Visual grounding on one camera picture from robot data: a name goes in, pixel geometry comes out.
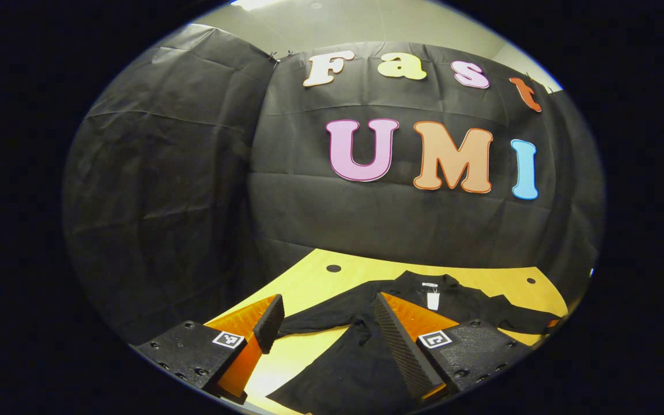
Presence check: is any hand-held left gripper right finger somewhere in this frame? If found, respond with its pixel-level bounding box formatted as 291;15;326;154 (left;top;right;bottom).
374;292;534;404

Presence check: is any black knit cardigan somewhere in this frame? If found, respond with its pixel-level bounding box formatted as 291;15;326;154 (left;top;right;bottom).
266;271;563;415

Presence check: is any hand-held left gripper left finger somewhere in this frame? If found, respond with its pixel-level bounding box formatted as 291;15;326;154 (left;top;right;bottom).
133;294;285;404

